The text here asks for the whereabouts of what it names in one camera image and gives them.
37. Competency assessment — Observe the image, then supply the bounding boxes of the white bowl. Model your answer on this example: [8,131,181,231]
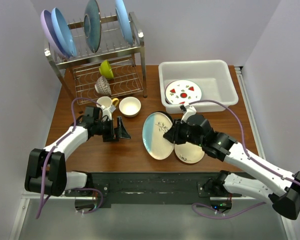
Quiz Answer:
[119,96,142,118]

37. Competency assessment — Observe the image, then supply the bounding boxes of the black glossy plate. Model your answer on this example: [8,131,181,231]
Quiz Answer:
[163,112,174,124]

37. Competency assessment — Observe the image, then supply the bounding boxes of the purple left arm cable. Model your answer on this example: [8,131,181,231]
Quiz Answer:
[34,97,105,220]

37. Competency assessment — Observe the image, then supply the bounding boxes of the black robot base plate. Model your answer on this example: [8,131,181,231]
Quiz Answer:
[65,172,229,208]

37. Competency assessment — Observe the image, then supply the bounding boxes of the light blue plate in rack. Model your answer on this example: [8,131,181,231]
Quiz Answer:
[115,0,134,45]

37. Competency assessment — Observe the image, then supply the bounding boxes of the steel dish rack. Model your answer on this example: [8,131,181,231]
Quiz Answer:
[44,12,148,105]

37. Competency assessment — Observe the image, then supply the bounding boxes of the lilac plate in rack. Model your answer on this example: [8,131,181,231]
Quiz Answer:
[40,9,66,58]

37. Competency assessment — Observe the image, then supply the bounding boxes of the green bowl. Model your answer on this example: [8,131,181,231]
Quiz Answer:
[99,60,114,79]

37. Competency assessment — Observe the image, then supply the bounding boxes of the yellow mug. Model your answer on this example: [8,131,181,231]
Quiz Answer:
[96,96,120,110]

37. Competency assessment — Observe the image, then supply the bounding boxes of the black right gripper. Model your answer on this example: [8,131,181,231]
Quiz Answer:
[163,117,204,147]

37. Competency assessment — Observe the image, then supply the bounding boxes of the patterned ceramic bowl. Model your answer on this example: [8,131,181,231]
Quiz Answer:
[94,76,112,96]

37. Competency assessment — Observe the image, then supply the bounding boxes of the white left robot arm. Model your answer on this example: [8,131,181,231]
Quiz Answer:
[24,106,131,197]

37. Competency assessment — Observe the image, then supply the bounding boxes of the dark teal plate in rack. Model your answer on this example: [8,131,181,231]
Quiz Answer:
[83,0,102,53]

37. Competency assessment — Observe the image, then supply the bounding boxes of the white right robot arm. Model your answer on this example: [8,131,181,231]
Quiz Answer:
[163,114,300,220]

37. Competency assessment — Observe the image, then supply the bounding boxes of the watermelon pattern plate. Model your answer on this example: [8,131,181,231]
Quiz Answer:
[166,79,202,105]

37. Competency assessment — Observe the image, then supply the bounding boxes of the light blue bottom plate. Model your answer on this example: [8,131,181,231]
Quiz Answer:
[142,111,174,161]

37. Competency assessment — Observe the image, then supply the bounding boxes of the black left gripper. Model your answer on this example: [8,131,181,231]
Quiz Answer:
[94,116,130,143]

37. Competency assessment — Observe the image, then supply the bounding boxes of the light blue plate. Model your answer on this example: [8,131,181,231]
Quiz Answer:
[142,111,174,161]
[115,0,134,45]

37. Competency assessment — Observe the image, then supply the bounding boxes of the white plastic bin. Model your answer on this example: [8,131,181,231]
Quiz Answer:
[158,60,239,114]

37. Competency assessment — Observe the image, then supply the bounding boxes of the cream plate with black patch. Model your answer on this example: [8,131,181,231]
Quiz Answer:
[174,142,205,164]

